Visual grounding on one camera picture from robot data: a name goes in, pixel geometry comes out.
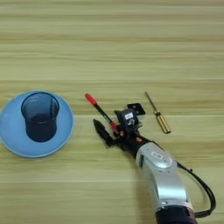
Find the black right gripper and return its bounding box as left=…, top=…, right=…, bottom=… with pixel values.
left=93, top=109, right=153, bottom=160

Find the small black and white block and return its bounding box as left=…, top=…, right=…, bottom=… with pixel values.
left=126, top=102, right=146, bottom=116

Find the red and black marker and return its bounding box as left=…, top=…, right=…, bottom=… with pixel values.
left=84, top=93, right=119, bottom=131

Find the black mesh pen cup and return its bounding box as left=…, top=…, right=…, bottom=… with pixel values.
left=20, top=91, right=60, bottom=144

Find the blue round plate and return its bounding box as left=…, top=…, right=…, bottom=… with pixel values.
left=0, top=89, right=75, bottom=158

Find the black box with white label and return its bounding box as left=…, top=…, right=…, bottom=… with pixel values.
left=116, top=108, right=144, bottom=136

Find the screwdriver with amber handle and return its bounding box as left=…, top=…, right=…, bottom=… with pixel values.
left=144, top=91, right=172, bottom=135

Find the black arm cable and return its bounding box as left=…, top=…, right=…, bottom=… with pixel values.
left=176, top=161, right=217, bottom=219

